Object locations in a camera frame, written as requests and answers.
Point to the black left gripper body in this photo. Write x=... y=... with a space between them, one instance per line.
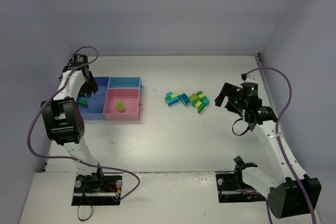
x=87 y=87

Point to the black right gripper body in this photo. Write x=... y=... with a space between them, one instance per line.
x=230 y=98

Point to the dark green sloped lego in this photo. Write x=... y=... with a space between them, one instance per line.
x=83 y=103

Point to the green yellow teal lego cluster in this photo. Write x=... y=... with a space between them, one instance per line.
x=199 y=101

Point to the lime green lego brick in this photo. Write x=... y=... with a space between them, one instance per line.
x=120 y=106

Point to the teal green lego stack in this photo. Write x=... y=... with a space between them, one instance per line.
x=171 y=98

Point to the teal printed lego brick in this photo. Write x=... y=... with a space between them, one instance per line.
x=184 y=99

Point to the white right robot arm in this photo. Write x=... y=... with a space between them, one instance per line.
x=292 y=191

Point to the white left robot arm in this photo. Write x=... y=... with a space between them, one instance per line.
x=64 y=123

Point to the blue plastic bin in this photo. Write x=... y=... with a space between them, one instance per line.
x=96 y=102

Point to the teal plastic bin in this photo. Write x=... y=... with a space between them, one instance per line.
x=125 y=82

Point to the pink plastic bin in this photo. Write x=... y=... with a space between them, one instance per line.
x=131 y=98

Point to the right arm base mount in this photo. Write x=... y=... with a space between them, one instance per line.
x=231 y=191

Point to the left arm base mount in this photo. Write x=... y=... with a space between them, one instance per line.
x=104 y=193

